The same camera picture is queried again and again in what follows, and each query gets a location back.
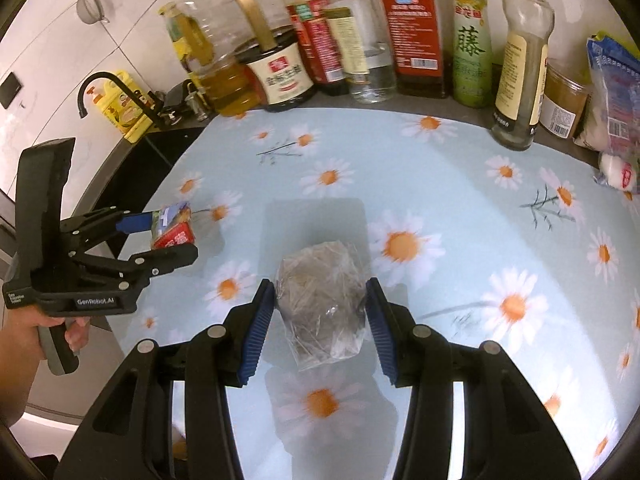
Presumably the clear plastic bag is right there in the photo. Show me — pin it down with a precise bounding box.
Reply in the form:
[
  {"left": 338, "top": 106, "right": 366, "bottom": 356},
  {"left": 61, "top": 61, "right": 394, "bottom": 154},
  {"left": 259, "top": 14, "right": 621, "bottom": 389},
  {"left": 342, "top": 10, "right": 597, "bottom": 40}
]
[{"left": 272, "top": 241, "right": 371, "bottom": 372}]

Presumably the person's left forearm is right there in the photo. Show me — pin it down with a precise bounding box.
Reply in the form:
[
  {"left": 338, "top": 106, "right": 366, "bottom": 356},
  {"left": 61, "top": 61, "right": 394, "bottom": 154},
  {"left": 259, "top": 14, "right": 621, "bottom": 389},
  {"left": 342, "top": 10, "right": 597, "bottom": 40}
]
[{"left": 0, "top": 357, "right": 43, "bottom": 428}]

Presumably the person's left hand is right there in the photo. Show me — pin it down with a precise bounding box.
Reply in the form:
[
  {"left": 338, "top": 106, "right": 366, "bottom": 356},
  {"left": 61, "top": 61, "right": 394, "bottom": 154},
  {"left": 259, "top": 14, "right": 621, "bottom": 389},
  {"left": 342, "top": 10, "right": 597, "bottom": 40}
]
[{"left": 0, "top": 306, "right": 91, "bottom": 372}]

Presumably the yellow detergent bottle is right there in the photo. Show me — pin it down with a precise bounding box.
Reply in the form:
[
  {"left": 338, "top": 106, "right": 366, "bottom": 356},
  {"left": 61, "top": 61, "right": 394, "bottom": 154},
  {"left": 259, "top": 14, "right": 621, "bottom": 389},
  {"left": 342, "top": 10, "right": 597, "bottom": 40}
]
[{"left": 87, "top": 70, "right": 156, "bottom": 145}]

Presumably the small multicoloured snack packet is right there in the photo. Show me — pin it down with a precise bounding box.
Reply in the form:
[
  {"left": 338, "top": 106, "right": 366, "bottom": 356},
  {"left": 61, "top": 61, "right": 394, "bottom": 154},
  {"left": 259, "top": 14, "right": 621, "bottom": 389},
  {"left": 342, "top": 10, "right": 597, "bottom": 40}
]
[{"left": 150, "top": 201, "right": 198, "bottom": 251}]

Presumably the clear bottle with red label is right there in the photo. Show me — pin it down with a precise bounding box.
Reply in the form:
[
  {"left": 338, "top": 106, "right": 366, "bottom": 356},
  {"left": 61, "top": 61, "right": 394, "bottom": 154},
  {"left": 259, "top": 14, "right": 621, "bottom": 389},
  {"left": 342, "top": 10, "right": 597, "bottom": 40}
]
[{"left": 367, "top": 0, "right": 451, "bottom": 98}]

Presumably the green label oil bottle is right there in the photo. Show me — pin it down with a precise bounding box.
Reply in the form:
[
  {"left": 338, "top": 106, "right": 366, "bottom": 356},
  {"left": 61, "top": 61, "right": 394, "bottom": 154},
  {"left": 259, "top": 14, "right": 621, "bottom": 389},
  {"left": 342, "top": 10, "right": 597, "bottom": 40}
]
[{"left": 445, "top": 0, "right": 496, "bottom": 109}]

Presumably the black wall socket panel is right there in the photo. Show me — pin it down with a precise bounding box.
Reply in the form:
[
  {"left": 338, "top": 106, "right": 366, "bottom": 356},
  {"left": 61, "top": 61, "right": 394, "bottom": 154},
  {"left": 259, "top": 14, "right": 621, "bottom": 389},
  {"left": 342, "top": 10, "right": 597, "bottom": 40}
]
[{"left": 0, "top": 72, "right": 23, "bottom": 109}]

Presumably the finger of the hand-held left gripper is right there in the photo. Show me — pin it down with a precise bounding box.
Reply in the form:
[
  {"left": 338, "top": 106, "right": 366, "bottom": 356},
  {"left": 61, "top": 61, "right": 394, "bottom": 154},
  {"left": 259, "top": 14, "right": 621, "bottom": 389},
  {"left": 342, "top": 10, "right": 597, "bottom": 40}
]
[
  {"left": 60, "top": 206, "right": 161, "bottom": 257},
  {"left": 75, "top": 241, "right": 199, "bottom": 292}
]

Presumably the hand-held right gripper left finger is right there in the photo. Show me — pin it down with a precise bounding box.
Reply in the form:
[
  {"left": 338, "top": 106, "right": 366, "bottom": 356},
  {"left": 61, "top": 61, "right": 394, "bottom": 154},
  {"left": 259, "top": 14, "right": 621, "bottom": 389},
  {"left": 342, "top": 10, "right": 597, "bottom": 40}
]
[{"left": 52, "top": 279, "right": 277, "bottom": 480}]

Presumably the small yellow cap oil bottle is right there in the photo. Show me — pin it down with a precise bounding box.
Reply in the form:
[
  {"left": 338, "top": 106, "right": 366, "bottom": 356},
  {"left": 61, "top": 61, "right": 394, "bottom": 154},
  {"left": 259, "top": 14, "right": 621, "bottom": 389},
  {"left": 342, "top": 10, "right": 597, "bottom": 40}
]
[{"left": 490, "top": 0, "right": 556, "bottom": 152}]

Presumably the blue white food packet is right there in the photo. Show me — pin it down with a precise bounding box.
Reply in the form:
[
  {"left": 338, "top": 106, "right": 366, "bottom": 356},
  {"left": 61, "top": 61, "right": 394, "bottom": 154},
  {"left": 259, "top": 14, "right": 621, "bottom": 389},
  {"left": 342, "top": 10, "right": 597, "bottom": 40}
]
[{"left": 572, "top": 32, "right": 640, "bottom": 156}]

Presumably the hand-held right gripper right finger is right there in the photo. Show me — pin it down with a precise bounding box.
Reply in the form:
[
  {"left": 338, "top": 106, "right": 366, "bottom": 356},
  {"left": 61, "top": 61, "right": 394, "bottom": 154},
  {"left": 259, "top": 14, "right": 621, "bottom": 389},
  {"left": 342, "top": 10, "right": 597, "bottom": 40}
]
[{"left": 364, "top": 277, "right": 593, "bottom": 480}]

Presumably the black faucet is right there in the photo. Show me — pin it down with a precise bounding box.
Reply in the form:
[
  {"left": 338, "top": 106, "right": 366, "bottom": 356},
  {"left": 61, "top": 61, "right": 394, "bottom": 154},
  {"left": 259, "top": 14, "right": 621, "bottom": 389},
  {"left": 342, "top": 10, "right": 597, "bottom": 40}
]
[{"left": 77, "top": 71, "right": 173, "bottom": 128}]

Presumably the jar of brown paste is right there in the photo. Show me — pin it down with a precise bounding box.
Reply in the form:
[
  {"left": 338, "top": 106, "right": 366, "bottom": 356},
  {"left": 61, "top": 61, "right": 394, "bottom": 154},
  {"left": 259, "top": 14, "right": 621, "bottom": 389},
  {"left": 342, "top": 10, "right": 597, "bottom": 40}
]
[{"left": 539, "top": 57, "right": 593, "bottom": 140}]

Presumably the small white red packet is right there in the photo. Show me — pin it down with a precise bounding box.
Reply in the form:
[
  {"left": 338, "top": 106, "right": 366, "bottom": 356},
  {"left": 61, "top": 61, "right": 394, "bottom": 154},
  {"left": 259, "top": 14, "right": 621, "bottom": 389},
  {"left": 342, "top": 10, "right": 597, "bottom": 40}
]
[{"left": 594, "top": 152, "right": 640, "bottom": 193}]

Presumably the large soy sauce jug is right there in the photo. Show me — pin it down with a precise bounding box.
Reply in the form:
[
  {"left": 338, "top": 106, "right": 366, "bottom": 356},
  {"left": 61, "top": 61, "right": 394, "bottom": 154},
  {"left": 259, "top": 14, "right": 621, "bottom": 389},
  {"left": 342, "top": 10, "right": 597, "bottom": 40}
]
[{"left": 212, "top": 0, "right": 318, "bottom": 112}]

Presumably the blue daisy print table mat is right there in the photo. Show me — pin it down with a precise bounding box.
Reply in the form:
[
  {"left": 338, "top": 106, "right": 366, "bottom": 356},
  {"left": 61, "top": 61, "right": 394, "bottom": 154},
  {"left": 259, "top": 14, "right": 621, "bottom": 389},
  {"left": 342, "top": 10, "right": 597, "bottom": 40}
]
[{"left": 107, "top": 105, "right": 640, "bottom": 480}]

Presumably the large clear oil jug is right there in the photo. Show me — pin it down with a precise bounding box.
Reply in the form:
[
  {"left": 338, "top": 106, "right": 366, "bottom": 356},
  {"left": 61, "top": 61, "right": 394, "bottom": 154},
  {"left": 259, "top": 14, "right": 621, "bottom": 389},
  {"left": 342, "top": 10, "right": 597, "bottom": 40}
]
[{"left": 175, "top": 0, "right": 263, "bottom": 117}]

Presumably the black kitchen sink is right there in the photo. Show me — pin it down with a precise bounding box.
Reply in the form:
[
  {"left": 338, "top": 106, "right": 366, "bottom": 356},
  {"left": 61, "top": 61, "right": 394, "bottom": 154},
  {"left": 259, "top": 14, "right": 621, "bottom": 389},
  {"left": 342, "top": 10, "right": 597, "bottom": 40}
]
[{"left": 107, "top": 125, "right": 208, "bottom": 261}]

